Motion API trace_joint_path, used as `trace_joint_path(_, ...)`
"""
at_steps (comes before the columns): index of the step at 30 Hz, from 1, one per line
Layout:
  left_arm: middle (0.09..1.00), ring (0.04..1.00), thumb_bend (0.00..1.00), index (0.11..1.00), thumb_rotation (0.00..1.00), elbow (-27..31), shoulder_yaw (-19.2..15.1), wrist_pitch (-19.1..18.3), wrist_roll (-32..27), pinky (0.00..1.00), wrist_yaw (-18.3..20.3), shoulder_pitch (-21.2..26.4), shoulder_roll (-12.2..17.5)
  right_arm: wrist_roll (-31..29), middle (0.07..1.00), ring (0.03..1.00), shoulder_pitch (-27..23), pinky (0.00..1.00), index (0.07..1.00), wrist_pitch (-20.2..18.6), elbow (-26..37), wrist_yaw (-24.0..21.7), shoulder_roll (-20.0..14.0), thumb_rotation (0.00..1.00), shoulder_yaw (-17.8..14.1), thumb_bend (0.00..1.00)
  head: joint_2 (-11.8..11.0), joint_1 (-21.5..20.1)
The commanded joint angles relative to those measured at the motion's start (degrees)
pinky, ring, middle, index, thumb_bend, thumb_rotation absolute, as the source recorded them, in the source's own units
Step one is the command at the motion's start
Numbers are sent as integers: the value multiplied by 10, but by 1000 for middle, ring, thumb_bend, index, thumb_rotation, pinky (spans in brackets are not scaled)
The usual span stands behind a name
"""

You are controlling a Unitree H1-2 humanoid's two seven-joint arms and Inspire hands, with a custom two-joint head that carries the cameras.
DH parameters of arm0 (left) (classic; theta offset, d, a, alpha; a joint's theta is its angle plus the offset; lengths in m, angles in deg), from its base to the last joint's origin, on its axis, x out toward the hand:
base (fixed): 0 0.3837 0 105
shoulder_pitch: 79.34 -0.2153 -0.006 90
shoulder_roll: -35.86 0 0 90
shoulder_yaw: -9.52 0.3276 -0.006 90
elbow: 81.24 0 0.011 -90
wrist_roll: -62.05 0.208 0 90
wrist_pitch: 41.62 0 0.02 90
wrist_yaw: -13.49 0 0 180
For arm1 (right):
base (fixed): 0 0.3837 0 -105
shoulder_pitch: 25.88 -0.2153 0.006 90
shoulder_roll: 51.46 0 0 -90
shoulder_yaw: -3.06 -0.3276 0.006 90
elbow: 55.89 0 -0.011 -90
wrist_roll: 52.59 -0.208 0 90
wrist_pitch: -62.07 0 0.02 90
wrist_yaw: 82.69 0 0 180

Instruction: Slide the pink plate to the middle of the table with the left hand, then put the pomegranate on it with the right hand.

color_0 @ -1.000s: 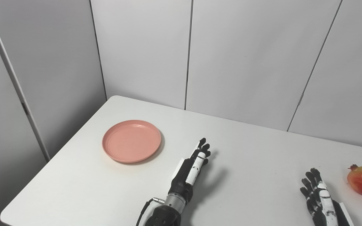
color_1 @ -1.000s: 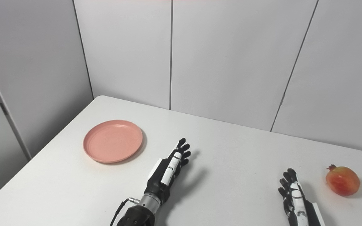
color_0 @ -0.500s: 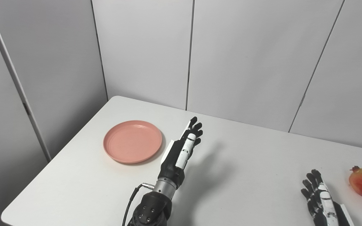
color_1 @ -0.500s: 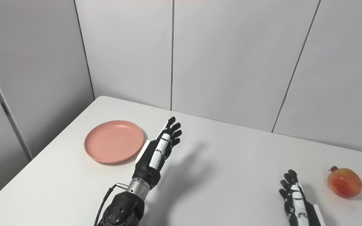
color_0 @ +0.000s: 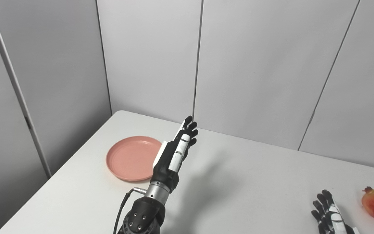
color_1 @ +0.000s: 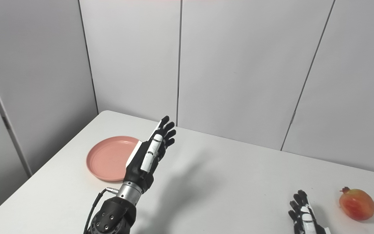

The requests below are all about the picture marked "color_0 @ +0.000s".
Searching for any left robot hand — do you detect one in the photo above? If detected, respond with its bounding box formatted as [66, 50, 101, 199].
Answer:
[150, 116, 199, 194]

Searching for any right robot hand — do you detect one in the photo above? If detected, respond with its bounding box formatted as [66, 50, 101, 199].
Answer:
[311, 190, 360, 234]

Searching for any pink plate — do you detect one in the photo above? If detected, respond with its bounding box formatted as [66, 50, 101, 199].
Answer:
[106, 136, 163, 182]

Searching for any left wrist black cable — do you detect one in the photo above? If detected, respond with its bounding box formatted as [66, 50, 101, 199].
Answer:
[113, 187, 147, 234]

